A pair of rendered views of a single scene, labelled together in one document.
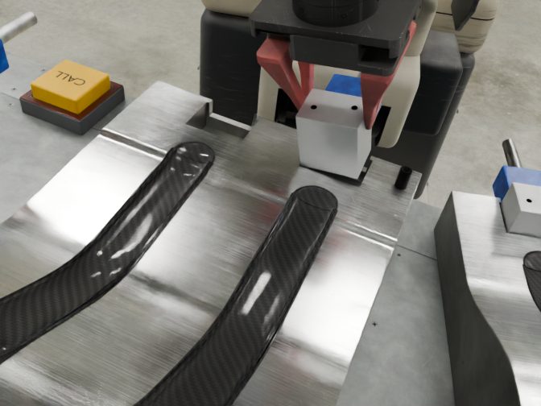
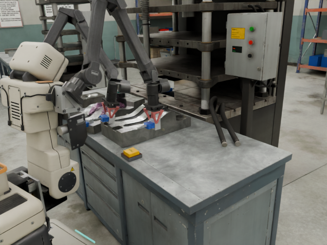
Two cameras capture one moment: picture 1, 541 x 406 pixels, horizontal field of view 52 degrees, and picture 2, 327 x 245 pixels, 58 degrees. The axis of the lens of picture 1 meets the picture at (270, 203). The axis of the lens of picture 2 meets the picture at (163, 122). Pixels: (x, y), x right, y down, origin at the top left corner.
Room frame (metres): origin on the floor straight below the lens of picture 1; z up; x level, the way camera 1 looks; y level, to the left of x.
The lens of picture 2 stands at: (1.52, 1.17, 1.49)
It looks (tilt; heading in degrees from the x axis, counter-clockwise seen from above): 20 degrees down; 215
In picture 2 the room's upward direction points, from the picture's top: 2 degrees counter-clockwise
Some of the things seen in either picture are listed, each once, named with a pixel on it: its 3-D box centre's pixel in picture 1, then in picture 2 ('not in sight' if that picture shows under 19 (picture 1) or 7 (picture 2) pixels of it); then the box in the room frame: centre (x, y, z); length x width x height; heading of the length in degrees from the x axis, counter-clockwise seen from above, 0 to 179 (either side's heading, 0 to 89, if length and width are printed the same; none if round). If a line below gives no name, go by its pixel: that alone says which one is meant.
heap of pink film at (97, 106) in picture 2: not in sight; (107, 106); (0.14, -0.28, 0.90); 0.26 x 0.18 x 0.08; 179
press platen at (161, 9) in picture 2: not in sight; (190, 16); (-0.85, -0.20, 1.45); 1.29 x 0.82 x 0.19; 72
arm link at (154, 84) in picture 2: not in sight; (153, 89); (0.33, 0.27, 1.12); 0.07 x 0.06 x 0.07; 165
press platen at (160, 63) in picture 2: not in sight; (190, 73); (-0.85, -0.20, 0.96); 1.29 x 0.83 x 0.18; 72
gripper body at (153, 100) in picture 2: not in sight; (153, 100); (0.34, 0.27, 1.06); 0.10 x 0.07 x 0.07; 71
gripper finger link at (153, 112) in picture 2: not in sight; (154, 114); (0.35, 0.28, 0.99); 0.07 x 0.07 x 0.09; 71
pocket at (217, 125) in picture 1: (223, 136); (118, 131); (0.40, 0.05, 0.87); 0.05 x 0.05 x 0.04; 72
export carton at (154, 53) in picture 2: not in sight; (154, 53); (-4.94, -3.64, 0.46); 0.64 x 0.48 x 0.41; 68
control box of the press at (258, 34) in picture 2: not in sight; (245, 122); (-0.43, 0.50, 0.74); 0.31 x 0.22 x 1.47; 72
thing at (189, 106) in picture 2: not in sight; (189, 93); (-0.85, -0.21, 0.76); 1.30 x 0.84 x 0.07; 72
